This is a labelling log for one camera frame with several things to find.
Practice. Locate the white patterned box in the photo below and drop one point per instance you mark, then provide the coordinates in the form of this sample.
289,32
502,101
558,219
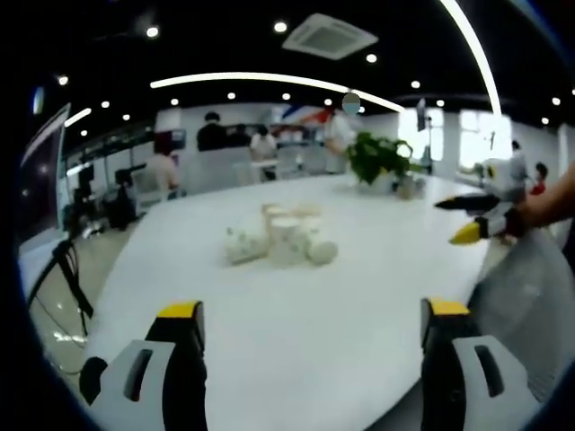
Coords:
242,247

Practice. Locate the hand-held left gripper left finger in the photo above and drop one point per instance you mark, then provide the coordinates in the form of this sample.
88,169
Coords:
135,404

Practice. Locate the white table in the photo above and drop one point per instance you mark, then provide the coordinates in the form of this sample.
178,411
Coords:
287,323

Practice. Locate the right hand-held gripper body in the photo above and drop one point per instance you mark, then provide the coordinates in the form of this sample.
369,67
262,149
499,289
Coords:
503,179

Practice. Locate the small white cups by plant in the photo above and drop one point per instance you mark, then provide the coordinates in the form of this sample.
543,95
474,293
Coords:
411,187

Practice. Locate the black chair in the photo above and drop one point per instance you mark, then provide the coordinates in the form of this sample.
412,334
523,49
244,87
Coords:
72,278

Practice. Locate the ceiling air conditioner vent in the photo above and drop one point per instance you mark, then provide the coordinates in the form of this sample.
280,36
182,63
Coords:
330,36

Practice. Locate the green potted plant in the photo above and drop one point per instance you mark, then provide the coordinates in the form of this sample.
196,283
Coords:
377,157

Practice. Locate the white paper cup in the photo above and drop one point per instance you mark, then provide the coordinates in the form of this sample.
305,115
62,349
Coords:
271,215
287,242
312,226
322,252

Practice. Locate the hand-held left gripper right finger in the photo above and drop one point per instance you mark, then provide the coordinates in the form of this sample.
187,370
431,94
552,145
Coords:
467,386

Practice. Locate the large dark screen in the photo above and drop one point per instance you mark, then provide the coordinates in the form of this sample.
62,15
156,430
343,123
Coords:
42,179

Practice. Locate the long ceiling light strip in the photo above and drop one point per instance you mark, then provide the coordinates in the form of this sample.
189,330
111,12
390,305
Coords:
269,80
476,49

